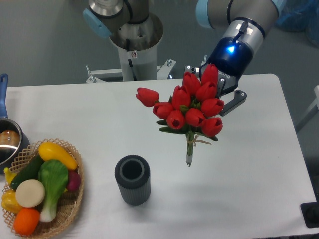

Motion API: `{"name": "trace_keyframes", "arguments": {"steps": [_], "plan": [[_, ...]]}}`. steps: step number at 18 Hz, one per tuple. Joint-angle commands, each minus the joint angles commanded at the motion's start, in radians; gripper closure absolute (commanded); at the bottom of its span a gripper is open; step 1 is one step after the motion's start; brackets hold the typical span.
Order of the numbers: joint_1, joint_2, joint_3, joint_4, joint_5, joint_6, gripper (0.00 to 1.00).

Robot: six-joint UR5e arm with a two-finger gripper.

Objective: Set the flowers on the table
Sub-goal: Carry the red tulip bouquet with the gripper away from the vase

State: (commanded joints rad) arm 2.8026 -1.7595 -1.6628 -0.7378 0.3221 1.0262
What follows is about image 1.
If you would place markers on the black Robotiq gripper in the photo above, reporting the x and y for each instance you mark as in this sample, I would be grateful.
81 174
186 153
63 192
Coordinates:
231 59

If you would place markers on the red tulip bouquet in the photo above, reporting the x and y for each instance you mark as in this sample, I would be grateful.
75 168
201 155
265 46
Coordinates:
192 110

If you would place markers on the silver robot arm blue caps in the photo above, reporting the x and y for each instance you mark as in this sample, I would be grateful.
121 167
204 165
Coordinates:
248 21

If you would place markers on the blue plastic bag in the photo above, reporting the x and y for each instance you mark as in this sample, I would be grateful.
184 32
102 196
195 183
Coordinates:
301 16

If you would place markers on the dark grey ribbed vase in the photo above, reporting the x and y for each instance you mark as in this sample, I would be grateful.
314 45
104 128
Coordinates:
133 176

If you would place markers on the black device at table edge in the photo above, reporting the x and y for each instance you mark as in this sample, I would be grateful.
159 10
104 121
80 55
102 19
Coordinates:
310 212

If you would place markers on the yellow squash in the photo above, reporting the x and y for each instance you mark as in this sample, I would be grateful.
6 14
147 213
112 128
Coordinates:
52 151

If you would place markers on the green bok choy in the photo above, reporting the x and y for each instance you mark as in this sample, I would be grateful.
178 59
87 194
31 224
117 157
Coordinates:
54 176

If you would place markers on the green cucumber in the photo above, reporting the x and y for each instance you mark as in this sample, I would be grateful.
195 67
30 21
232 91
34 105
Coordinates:
30 171

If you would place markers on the round beige bun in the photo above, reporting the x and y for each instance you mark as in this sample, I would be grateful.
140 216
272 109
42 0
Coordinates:
30 193

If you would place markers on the yellow banana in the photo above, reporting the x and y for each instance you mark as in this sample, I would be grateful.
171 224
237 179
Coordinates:
9 176

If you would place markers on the orange fruit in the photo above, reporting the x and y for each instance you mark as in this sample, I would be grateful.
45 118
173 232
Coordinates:
26 221

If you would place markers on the yellow bell pepper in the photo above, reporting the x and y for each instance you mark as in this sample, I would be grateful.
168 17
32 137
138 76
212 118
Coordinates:
9 202

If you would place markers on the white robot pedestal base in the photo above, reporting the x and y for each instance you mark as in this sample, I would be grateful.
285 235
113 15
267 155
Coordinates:
137 46

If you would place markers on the white frame at right edge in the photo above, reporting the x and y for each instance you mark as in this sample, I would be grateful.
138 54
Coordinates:
310 112

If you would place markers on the blue handled steel saucepan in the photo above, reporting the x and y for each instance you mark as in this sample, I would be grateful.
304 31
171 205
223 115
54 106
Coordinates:
12 138

